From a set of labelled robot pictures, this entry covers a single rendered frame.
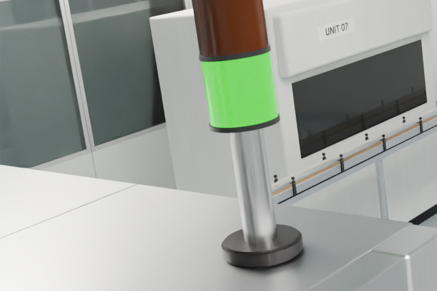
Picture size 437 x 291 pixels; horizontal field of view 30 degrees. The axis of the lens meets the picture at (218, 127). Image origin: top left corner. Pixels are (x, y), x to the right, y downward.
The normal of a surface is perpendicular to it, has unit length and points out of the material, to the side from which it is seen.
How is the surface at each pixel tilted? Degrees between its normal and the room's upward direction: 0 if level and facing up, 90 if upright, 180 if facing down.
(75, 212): 0
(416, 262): 90
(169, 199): 0
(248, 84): 90
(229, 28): 90
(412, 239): 0
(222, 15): 90
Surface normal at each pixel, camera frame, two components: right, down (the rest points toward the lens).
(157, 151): 0.72, 0.04
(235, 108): -0.21, 0.23
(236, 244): -0.14, -0.97
